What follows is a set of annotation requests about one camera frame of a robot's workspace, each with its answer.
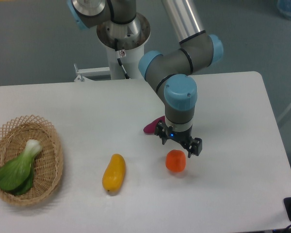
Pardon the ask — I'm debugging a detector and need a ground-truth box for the green bok choy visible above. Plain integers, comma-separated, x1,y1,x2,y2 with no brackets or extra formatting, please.
0,139,42,196

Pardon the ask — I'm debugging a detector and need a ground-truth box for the blue plastic bag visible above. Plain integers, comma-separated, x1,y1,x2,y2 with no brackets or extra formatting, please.
277,0,291,20

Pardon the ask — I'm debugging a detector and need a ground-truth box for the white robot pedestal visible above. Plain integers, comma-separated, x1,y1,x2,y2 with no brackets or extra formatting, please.
74,12,156,82

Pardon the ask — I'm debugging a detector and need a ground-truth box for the woven bamboo basket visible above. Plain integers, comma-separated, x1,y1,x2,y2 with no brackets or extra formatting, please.
0,115,64,206

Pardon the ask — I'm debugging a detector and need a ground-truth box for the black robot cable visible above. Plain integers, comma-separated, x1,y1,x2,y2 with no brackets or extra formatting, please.
114,38,131,80

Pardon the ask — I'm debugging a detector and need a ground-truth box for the orange fruit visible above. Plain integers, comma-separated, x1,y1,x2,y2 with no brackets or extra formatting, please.
165,150,186,173

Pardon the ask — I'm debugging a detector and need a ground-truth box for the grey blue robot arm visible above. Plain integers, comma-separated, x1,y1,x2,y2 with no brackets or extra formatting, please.
67,0,224,155

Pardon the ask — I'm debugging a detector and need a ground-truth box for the yellow mango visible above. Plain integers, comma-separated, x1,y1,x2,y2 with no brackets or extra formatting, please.
102,154,126,193

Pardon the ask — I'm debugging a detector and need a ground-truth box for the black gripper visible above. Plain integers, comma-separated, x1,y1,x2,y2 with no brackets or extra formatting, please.
154,121,203,158

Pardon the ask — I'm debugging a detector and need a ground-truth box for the purple sweet potato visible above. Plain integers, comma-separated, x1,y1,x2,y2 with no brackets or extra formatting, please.
143,116,165,134

